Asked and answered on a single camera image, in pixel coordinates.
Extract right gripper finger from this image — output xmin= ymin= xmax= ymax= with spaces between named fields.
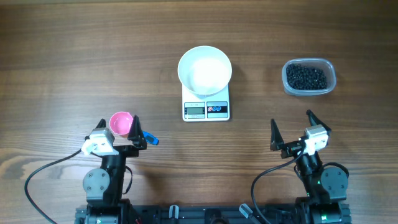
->
xmin=306 ymin=110 xmax=331 ymax=133
xmin=270 ymin=119 xmax=284 ymax=151

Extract pink scoop with blue handle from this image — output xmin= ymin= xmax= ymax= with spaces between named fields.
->
xmin=109 ymin=111 xmax=160 ymax=145

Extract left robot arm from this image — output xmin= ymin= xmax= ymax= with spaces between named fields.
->
xmin=75 ymin=116 xmax=147 ymax=224

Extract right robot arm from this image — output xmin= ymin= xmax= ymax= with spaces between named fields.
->
xmin=270 ymin=110 xmax=352 ymax=224

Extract white digital kitchen scale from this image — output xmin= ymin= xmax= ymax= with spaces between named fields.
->
xmin=182 ymin=86 xmax=230 ymax=122

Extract white bowl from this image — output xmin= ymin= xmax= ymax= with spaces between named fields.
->
xmin=177 ymin=45 xmax=233 ymax=95

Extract clear plastic food container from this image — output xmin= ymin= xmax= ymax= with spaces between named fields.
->
xmin=282 ymin=58 xmax=336 ymax=96

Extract black beans in container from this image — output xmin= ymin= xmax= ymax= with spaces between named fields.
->
xmin=286 ymin=63 xmax=327 ymax=90

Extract right black camera cable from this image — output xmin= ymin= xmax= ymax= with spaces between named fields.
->
xmin=250 ymin=146 xmax=307 ymax=224

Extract black camera cable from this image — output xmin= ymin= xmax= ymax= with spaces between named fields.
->
xmin=250 ymin=146 xmax=307 ymax=224
xmin=24 ymin=148 xmax=83 ymax=224

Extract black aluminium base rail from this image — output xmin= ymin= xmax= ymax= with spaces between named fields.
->
xmin=75 ymin=203 xmax=352 ymax=224

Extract left black camera cable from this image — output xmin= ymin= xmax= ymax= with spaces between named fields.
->
xmin=24 ymin=148 xmax=83 ymax=224

